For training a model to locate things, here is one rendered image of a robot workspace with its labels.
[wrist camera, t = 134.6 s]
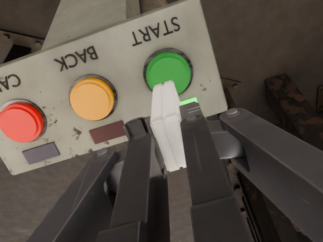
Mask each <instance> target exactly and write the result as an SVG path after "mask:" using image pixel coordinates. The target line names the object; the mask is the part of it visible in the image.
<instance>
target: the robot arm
mask: <svg viewBox="0 0 323 242"><path fill-rule="evenodd" d="M219 119H220V120H219V121H208V120H206V119H205V117H204V116H203V113H202V111H201V108H200V105H199V103H198V102H195V101H194V102H190V103H187V104H184V105H181V103H180V100H179V97H178V94H177V91H176V88H175V85H174V81H172V80H169V81H166V82H164V84H161V83H160V84H157V85H154V87H153V93H152V105H151V116H148V117H138V118H135V119H132V120H130V121H128V122H127V123H125V124H124V125H123V128H124V131H125V133H126V136H127V138H128V144H127V148H125V149H123V150H121V151H119V152H116V149H115V148H114V147H106V148H102V149H100V150H99V151H98V152H96V153H95V154H94V155H93V156H92V157H91V158H90V160H89V161H88V162H87V163H86V165H85V166H84V167H83V168H82V170H81V171H80V172H79V174H78V175H77V176H76V177H75V179H74V180H73V181H72V183H71V184H70V185H69V186H68V188H67V189H66V190H65V191H64V193H63V194H62V195H61V197H60V198H59V199H58V201H57V202H56V203H55V204H54V206H53V207H52V208H51V210H50V211H49V212H48V213H47V215H46V216H45V217H44V218H43V220H42V221H41V222H40V223H39V225H38V226H37V227H36V229H35V230H34V231H33V232H32V234H31V235H30V236H29V238H28V239H27V240H26V241H25V242H171V240H170V220H169V199H168V179H167V171H168V170H169V171H170V172H171V171H175V170H178V169H179V168H180V167H183V168H187V175H188V181H189V187H190V194H191V201H192V206H191V207H190V215H191V222H192V230H193V237H194V242H252V239H251V237H250V234H249V231H248V228H247V226H246V223H245V221H244V218H243V215H242V213H241V210H240V208H239V205H238V202H237V200H236V197H235V195H233V192H232V189H231V187H230V184H229V181H228V179H227V176H226V173H225V171H224V168H223V165H222V163H221V160H220V159H223V158H230V159H231V162H232V163H233V165H234V166H235V167H237V168H238V169H239V170H240V171H241V172H242V173H243V174H244V175H245V176H246V177H247V178H248V179H249V180H250V181H251V182H252V183H253V184H254V185H255V186H256V187H257V188H258V189H259V190H260V191H261V192H262V193H263V194H264V195H265V196H266V197H267V198H268V199H269V200H270V201H271V202H273V203H274V204H275V205H276V206H277V207H278V208H279V209H280V210H281V211H282V212H283V213H284V214H285V215H286V216H287V217H288V218H289V219H290V220H291V221H292V222H293V223H294V224H295V225H296V226H297V227H298V228H299V229H300V230H301V231H302V232H303V233H304V234H305V235H306V236H308V237H309V238H310V239H311V240H312V241H313V242H323V151H321V150H319V149H317V148H316V147H314V146H312V145H310V144H308V143H306V142H305V141H303V140H301V139H299V138H297V137H295V136H294V135H292V134H290V133H288V132H286V131H284V130H283V129H281V128H279V127H277V126H275V125H273V124H271V123H270V122H268V121H266V120H264V119H262V118H260V117H259V116H257V115H255V114H253V113H251V112H249V111H248V110H246V109H243V108H231V109H229V110H226V111H224V112H222V113H221V114H220V116H219ZM164 165H165V166H166V169H167V171H166V169H165V166H164ZM104 186H105V188H106V190H107V191H106V192H105V190H104Z"/></svg>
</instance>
